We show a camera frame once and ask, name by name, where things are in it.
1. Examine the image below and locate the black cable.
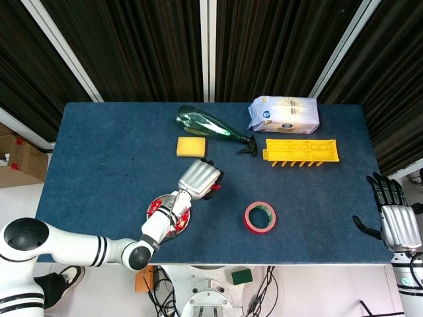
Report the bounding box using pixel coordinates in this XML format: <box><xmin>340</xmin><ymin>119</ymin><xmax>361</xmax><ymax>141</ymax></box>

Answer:
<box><xmin>147</xmin><ymin>265</ymin><xmax>186</xmax><ymax>317</ymax></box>
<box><xmin>246</xmin><ymin>265</ymin><xmax>278</xmax><ymax>314</ymax></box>

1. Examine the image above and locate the black pleated curtain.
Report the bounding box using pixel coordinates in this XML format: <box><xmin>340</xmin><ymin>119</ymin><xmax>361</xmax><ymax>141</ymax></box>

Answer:
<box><xmin>0</xmin><ymin>0</ymin><xmax>94</xmax><ymax>143</ymax></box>
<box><xmin>317</xmin><ymin>0</ymin><xmax>423</xmax><ymax>178</ymax></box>
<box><xmin>39</xmin><ymin>0</ymin><xmax>204</xmax><ymax>103</ymax></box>
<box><xmin>214</xmin><ymin>0</ymin><xmax>366</xmax><ymax>103</ymax></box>

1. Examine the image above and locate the white metal frame post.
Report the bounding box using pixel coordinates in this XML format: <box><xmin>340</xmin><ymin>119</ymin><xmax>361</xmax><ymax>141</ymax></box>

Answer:
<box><xmin>20</xmin><ymin>0</ymin><xmax>105</xmax><ymax>103</ymax></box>
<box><xmin>308</xmin><ymin>0</ymin><xmax>385</xmax><ymax>99</ymax></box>
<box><xmin>199</xmin><ymin>0</ymin><xmax>218</xmax><ymax>103</ymax></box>

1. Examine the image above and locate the silver metal plate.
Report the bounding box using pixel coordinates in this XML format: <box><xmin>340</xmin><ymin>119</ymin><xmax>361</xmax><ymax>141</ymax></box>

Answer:
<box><xmin>146</xmin><ymin>194</ymin><xmax>192</xmax><ymax>236</ymax></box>

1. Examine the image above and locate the large brown cardboard box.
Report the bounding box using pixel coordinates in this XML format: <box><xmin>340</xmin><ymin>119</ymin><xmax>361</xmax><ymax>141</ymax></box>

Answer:
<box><xmin>0</xmin><ymin>133</ymin><xmax>50</xmax><ymax>189</ymax></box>

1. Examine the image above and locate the white floor beam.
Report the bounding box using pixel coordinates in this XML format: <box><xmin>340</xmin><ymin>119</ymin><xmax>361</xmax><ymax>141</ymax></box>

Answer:
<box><xmin>0</xmin><ymin>105</ymin><xmax>56</xmax><ymax>155</ymax></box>
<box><xmin>381</xmin><ymin>161</ymin><xmax>423</xmax><ymax>182</ymax></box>

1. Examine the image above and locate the green spray bottle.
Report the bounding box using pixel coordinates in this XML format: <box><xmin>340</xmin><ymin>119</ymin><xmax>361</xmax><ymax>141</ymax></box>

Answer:
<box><xmin>174</xmin><ymin>105</ymin><xmax>259</xmax><ymax>157</ymax></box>

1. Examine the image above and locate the green block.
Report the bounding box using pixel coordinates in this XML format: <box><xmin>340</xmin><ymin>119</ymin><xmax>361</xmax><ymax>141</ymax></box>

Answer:
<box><xmin>231</xmin><ymin>268</ymin><xmax>253</xmax><ymax>286</ymax></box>

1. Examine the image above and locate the blue table cloth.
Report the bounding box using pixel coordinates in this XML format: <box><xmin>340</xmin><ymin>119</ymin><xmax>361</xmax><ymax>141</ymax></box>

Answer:
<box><xmin>23</xmin><ymin>101</ymin><xmax>388</xmax><ymax>265</ymax></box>

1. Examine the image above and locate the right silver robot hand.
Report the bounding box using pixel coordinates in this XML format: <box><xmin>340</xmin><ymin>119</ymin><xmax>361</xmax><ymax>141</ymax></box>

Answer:
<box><xmin>352</xmin><ymin>171</ymin><xmax>423</xmax><ymax>254</ymax></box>

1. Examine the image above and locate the yellow sponge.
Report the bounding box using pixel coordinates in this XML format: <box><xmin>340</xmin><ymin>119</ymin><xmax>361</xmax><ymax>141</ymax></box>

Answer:
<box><xmin>176</xmin><ymin>136</ymin><xmax>208</xmax><ymax>159</ymax></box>

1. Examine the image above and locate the red tape roll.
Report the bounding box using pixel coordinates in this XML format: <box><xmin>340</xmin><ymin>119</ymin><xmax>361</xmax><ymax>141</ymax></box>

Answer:
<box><xmin>244</xmin><ymin>201</ymin><xmax>277</xmax><ymax>234</ymax></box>

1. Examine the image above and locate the white sneaker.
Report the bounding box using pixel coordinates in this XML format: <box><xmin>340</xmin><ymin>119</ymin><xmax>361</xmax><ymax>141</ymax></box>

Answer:
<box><xmin>56</xmin><ymin>265</ymin><xmax>86</xmax><ymax>288</ymax></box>

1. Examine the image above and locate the black trouser leg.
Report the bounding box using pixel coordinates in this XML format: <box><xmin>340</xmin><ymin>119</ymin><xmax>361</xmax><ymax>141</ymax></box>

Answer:
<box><xmin>34</xmin><ymin>272</ymin><xmax>69</xmax><ymax>310</ymax></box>

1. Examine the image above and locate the yellow plastic rack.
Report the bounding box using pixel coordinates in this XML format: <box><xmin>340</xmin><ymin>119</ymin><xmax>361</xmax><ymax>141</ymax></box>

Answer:
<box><xmin>262</xmin><ymin>138</ymin><xmax>340</xmax><ymax>168</ymax></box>

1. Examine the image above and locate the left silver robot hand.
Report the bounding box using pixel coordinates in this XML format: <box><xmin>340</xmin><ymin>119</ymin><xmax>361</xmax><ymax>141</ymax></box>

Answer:
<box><xmin>177</xmin><ymin>158</ymin><xmax>225</xmax><ymax>201</ymax></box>

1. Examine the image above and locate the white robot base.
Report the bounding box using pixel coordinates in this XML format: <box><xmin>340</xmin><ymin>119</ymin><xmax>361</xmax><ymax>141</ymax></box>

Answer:
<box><xmin>161</xmin><ymin>264</ymin><xmax>265</xmax><ymax>317</ymax></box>

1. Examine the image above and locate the orange box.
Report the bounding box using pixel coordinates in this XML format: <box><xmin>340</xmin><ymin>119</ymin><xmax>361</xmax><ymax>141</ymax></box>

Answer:
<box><xmin>134</xmin><ymin>266</ymin><xmax>156</xmax><ymax>293</ymax></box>

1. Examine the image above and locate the white blue tissue pack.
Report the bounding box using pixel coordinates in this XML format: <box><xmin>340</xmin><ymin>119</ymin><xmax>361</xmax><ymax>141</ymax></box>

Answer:
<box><xmin>247</xmin><ymin>95</ymin><xmax>321</xmax><ymax>135</ymax></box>

